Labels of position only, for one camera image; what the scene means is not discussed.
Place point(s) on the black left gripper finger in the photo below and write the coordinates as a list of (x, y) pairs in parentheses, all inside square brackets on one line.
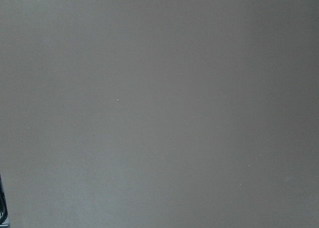
[(4, 219)]

